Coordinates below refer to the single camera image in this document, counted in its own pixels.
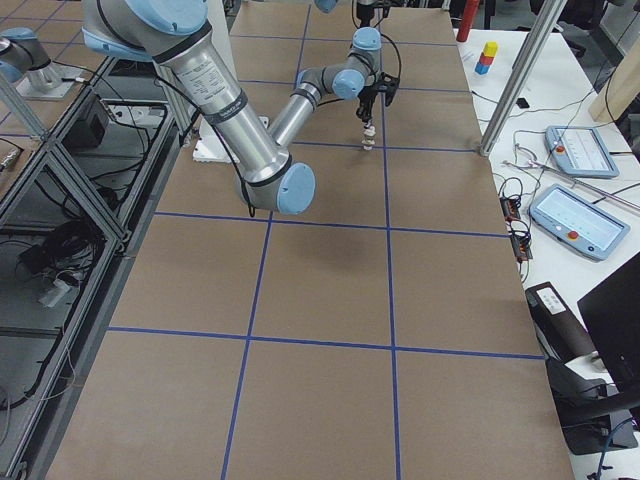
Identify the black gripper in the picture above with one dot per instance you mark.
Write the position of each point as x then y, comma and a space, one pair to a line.
365, 102

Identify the white brass PPR valve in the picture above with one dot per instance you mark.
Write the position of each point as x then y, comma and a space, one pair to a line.
369, 136

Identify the blue wooden block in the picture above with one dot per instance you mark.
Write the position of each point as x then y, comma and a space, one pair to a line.
481, 69

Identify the red wooden block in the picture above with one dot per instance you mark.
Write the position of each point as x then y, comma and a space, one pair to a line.
486, 60

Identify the yellow wooden block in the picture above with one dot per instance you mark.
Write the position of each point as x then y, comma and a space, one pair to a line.
490, 49

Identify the red cylinder bottle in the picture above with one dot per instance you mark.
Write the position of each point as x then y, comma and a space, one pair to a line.
467, 20

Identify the small black puck device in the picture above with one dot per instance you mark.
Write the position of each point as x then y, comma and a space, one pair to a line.
522, 103

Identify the far blue teach pendant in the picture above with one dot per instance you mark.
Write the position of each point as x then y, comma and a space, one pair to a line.
580, 152

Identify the blue teach pendant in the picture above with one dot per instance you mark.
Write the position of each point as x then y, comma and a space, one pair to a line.
580, 152
579, 224

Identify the brown paper table mat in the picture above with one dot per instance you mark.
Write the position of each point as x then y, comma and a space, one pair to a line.
382, 334

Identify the near blue teach pendant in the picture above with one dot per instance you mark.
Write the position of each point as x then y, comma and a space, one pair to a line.
579, 224

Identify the black box device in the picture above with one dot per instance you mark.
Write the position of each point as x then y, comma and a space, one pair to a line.
565, 336

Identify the black monitor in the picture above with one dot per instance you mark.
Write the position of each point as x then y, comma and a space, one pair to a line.
611, 315

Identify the black monitor stand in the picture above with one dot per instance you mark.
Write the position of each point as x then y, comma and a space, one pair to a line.
593, 414

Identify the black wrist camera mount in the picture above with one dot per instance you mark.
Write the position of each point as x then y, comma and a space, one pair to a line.
387, 86

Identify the aluminium frame post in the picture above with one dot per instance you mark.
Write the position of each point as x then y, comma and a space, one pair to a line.
525, 61

